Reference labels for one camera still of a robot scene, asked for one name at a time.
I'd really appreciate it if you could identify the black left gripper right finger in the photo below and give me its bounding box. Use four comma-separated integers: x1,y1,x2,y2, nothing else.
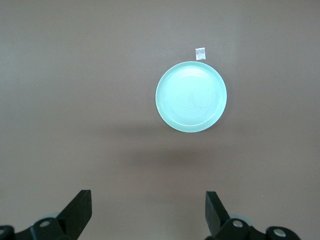
204,191,301,240

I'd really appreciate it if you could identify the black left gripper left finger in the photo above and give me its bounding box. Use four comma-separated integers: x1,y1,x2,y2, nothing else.
0,189,92,240

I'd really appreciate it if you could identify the pale green round plate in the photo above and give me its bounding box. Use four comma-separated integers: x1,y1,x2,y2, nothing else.
154,60,228,133

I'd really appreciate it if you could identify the small square tape piece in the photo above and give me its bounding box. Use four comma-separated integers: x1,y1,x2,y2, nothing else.
195,47,207,61

